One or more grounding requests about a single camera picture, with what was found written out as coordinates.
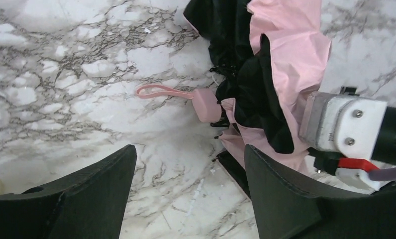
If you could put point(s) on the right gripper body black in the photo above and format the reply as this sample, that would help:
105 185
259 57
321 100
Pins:
369 172

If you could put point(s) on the pink folding umbrella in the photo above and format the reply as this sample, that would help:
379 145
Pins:
273 56

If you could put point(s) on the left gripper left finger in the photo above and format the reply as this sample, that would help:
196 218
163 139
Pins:
87 204

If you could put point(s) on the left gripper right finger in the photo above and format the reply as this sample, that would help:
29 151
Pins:
290 205

